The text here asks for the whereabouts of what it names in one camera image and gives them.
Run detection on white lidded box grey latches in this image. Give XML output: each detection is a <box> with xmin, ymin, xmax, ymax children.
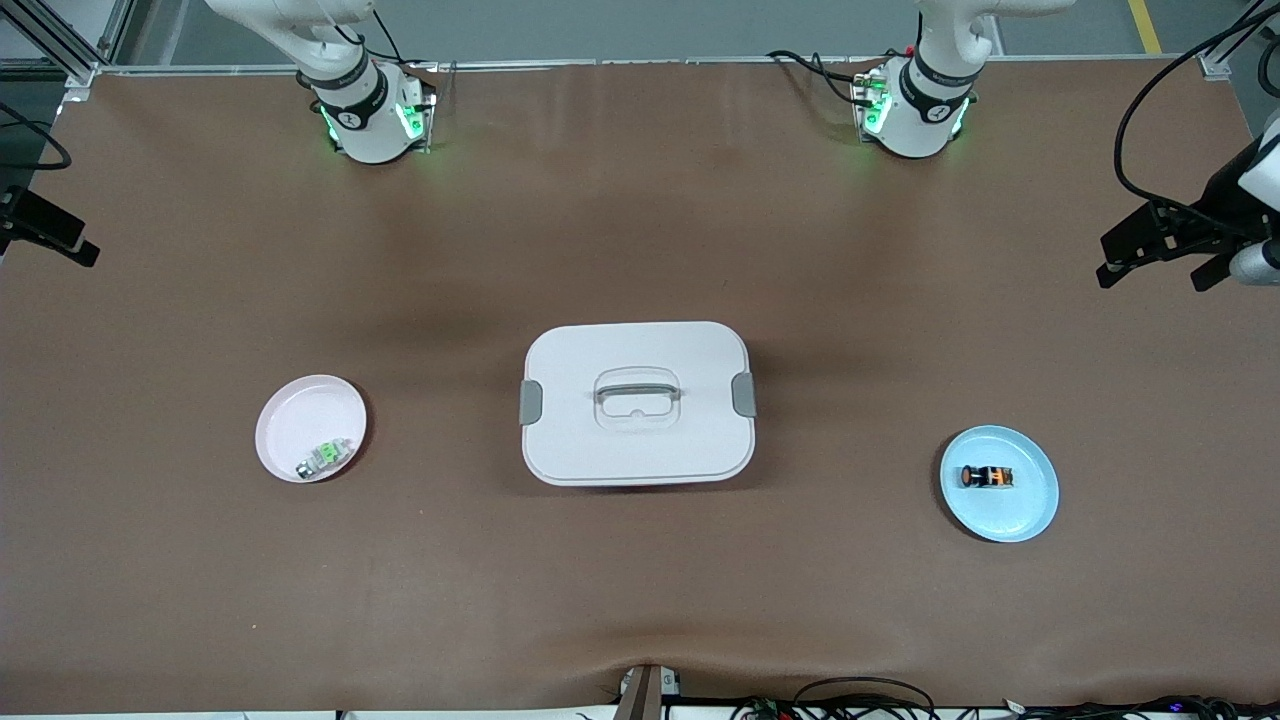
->
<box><xmin>519</xmin><ymin>320</ymin><xmax>758</xmax><ymax>488</ymax></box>

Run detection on pink round plate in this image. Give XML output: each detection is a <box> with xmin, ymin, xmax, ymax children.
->
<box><xmin>255</xmin><ymin>374</ymin><xmax>368</xmax><ymax>484</ymax></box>

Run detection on light blue round plate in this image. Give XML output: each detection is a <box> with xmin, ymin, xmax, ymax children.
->
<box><xmin>939</xmin><ymin>425</ymin><xmax>1060</xmax><ymax>544</ymax></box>

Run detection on brown table mat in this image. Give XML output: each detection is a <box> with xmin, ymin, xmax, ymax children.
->
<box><xmin>0</xmin><ymin>58</ymin><xmax>1280</xmax><ymax>716</ymax></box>

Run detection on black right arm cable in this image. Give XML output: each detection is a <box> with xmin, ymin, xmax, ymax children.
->
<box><xmin>0</xmin><ymin>100</ymin><xmax>74</xmax><ymax>172</ymax></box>

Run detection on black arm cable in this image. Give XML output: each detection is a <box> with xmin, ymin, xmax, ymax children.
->
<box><xmin>1114</xmin><ymin>5</ymin><xmax>1280</xmax><ymax>237</ymax></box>
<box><xmin>0</xmin><ymin>100</ymin><xmax>74</xmax><ymax>172</ymax></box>

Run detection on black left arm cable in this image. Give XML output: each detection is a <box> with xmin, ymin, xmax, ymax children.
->
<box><xmin>1114</xmin><ymin>5</ymin><xmax>1280</xmax><ymax>237</ymax></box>

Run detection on aluminium frame profile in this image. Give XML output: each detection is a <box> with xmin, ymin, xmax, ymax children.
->
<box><xmin>1200</xmin><ymin>0</ymin><xmax>1280</xmax><ymax>81</ymax></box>
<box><xmin>0</xmin><ymin>0</ymin><xmax>137</xmax><ymax>93</ymax></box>

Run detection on black left base cable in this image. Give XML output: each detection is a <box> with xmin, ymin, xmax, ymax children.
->
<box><xmin>767</xmin><ymin>48</ymin><xmax>873</xmax><ymax>109</ymax></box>

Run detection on black base cable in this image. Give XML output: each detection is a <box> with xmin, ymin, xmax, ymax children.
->
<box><xmin>767</xmin><ymin>48</ymin><xmax>873</xmax><ymax>109</ymax></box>
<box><xmin>340</xmin><ymin>8</ymin><xmax>437</xmax><ymax>73</ymax></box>

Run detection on black right base cable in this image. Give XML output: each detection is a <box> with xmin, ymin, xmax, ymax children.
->
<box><xmin>340</xmin><ymin>8</ymin><xmax>437</xmax><ymax>73</ymax></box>

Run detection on metal table edge rail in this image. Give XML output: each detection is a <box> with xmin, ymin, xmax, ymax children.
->
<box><xmin>95</xmin><ymin>52</ymin><xmax>1216</xmax><ymax>79</ymax></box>

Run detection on black cable bundle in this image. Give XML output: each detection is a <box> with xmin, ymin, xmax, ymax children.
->
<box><xmin>730</xmin><ymin>677</ymin><xmax>1280</xmax><ymax>720</ymax></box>

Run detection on brown camera mount post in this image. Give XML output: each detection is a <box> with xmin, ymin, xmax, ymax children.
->
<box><xmin>615</xmin><ymin>663</ymin><xmax>683</xmax><ymax>720</ymax></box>

